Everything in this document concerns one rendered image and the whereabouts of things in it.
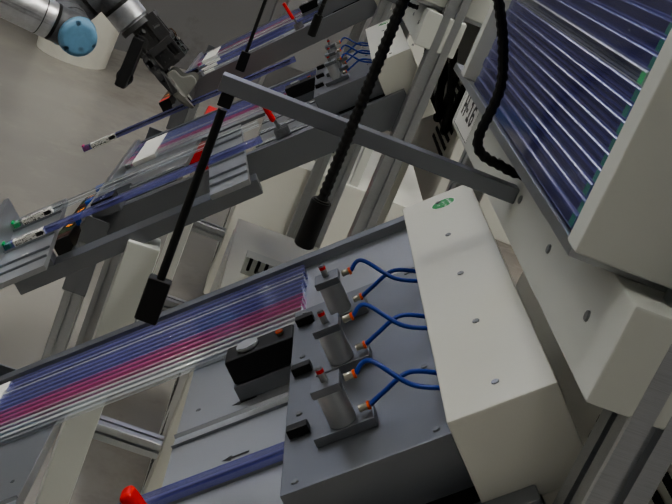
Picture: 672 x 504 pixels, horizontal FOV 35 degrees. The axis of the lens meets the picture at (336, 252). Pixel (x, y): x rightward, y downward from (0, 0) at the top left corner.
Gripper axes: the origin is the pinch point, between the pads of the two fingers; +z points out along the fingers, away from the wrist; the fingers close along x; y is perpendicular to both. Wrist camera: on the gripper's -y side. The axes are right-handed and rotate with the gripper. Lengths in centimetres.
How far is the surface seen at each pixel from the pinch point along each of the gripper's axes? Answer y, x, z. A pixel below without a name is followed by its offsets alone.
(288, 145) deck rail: 15.6, -20.9, 16.8
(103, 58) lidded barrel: -118, 406, -18
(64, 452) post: -52, -46, 35
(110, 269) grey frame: -58, 49, 27
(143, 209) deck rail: -16.0, -21.0, 9.5
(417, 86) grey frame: 43, -25, 22
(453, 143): 42, -18, 37
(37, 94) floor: -130, 309, -25
